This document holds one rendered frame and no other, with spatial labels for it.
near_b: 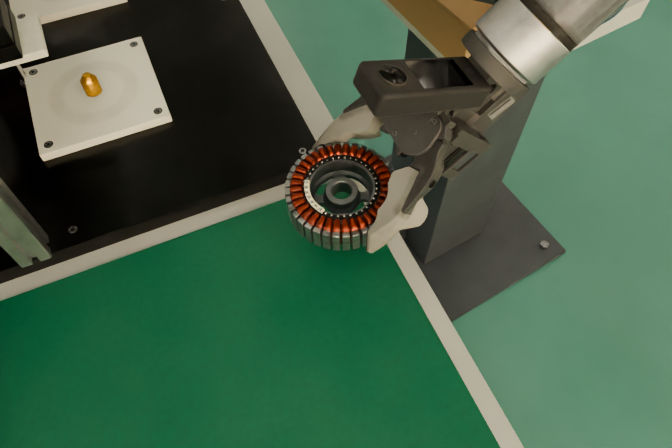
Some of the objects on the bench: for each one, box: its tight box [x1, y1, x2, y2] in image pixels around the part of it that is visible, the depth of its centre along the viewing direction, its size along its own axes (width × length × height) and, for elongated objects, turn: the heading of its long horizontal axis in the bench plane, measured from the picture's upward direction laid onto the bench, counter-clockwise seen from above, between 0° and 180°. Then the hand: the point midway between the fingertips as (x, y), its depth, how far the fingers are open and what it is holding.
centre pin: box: [80, 72, 102, 97], centre depth 69 cm, size 2×2×3 cm
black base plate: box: [0, 0, 316, 284], centre depth 78 cm, size 47×64×2 cm
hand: (336, 196), depth 58 cm, fingers closed on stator, 13 cm apart
